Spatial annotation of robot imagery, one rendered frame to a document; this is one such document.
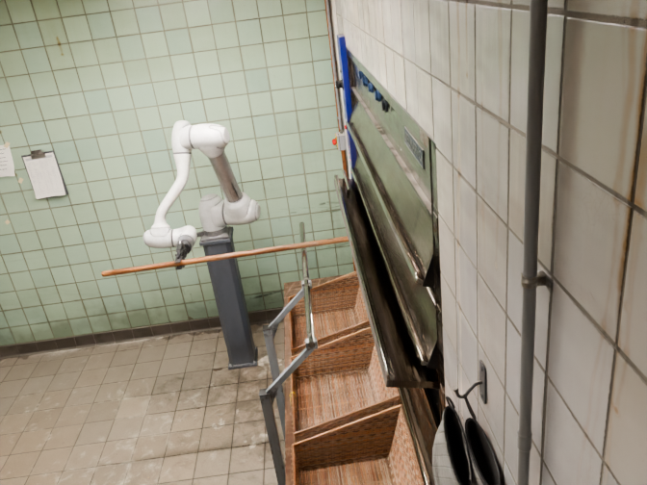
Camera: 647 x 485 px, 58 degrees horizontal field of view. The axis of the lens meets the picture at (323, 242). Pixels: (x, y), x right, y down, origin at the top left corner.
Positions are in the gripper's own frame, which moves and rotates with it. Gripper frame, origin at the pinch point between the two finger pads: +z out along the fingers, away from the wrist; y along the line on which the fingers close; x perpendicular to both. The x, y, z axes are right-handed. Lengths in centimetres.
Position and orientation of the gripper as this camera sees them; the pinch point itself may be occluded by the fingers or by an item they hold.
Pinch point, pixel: (178, 263)
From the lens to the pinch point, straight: 309.4
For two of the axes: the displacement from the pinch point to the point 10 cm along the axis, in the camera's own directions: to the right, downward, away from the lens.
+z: 0.8, 4.2, -9.1
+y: 1.2, 9.0, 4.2
